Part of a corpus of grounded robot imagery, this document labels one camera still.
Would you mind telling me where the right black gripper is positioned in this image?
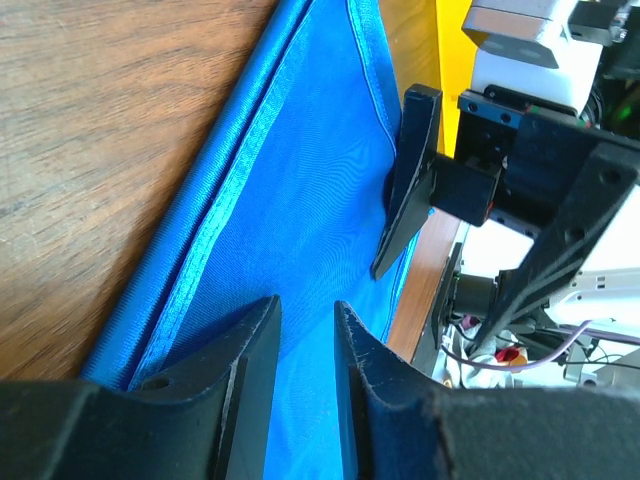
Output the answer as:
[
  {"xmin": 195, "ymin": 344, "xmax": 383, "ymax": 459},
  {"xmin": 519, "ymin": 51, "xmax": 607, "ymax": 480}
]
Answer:
[{"xmin": 372, "ymin": 84, "xmax": 639, "ymax": 348}]

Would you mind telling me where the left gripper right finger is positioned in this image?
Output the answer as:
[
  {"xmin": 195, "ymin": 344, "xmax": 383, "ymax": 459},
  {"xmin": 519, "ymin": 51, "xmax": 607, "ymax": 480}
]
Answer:
[{"xmin": 334, "ymin": 301, "xmax": 639, "ymax": 479}]

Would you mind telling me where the yellow plastic tray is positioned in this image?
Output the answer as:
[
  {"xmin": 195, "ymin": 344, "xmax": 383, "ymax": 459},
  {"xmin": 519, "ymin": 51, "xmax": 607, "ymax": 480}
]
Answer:
[{"xmin": 436, "ymin": 0, "xmax": 476, "ymax": 157}]

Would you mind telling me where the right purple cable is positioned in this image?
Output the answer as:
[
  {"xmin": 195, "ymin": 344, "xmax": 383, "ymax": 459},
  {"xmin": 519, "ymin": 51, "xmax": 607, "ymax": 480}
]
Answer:
[{"xmin": 439, "ymin": 319, "xmax": 596, "ymax": 374}]

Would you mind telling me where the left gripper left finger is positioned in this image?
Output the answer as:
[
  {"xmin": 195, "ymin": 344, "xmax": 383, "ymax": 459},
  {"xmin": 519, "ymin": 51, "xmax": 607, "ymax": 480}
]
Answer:
[{"xmin": 1, "ymin": 296, "xmax": 281, "ymax": 479}]

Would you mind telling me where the blue cloth napkin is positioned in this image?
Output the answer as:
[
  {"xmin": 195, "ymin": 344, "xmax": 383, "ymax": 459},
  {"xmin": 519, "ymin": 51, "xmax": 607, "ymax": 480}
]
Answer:
[{"xmin": 81, "ymin": 1, "xmax": 413, "ymax": 479}]

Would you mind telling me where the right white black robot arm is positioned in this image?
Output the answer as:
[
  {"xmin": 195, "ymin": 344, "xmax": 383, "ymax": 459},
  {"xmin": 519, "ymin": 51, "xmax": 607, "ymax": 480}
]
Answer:
[{"xmin": 372, "ymin": 1, "xmax": 639, "ymax": 344}]

